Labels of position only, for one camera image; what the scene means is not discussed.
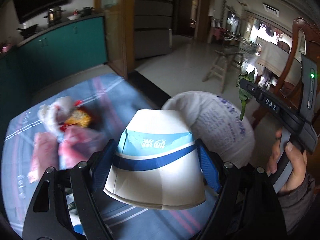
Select red yellow snack wrapper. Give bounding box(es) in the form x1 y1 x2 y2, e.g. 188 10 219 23
60 100 93 132

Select crushed white blue paper cup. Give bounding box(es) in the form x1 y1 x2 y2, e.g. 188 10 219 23
104 109 206 210

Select green vegetable leaf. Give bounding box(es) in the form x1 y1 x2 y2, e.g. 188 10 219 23
236 68 255 120

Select clear plastic bag red print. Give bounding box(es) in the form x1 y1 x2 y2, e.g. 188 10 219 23
37 96 74 140

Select white printed trash bag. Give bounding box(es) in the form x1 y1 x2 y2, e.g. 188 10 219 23
162 91 255 168

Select teal kitchen cabinets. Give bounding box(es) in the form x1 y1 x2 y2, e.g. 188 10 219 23
0 15 109 100

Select person's right hand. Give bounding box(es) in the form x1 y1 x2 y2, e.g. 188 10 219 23
266 128 307 194

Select pink white plastic bag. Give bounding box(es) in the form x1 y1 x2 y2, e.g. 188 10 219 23
58 126 108 170

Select blue plaid tablecloth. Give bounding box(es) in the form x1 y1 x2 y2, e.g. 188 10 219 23
1 74 215 239

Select wooden chair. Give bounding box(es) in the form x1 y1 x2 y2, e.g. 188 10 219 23
251 17 320 131

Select wooden stool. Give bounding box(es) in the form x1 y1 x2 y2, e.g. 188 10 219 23
202 47 246 93

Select white bowl on counter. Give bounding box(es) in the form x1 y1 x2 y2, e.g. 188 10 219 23
67 14 81 21

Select black wok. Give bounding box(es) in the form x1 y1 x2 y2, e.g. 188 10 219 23
16 24 38 38

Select steel cooking pot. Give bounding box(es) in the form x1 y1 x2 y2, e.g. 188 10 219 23
44 7 65 25

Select grey refrigerator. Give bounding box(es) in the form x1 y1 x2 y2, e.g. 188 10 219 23
134 0 173 59

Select wooden glass door frame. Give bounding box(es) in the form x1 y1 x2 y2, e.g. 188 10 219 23
94 0 135 79

